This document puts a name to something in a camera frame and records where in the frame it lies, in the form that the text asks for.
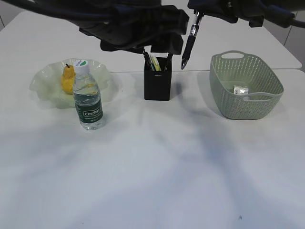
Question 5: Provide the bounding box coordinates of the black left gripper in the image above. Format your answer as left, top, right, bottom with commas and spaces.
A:
78, 5, 189, 55

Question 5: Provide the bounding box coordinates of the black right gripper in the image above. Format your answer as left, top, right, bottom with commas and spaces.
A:
187, 0, 264, 28

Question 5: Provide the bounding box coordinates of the black pen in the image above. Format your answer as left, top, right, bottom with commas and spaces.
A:
181, 10, 204, 70
164, 53, 173, 71
143, 51, 155, 71

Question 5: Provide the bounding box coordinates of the yellow green pen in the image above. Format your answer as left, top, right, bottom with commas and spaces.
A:
150, 54, 162, 72

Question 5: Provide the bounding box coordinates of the yellow pear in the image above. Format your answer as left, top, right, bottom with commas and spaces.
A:
61, 63, 75, 94

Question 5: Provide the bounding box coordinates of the clear water bottle green label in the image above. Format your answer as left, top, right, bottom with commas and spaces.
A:
72, 60, 103, 130

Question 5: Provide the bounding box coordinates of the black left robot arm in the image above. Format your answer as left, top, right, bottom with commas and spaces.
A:
7, 0, 189, 55

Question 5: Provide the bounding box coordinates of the black square pen holder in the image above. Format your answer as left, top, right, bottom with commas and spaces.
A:
144, 57, 172, 101

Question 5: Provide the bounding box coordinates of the green plastic woven basket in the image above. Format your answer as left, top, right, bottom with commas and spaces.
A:
209, 51, 284, 120

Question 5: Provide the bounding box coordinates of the pale green wavy glass plate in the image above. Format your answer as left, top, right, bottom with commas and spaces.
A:
29, 58, 119, 109

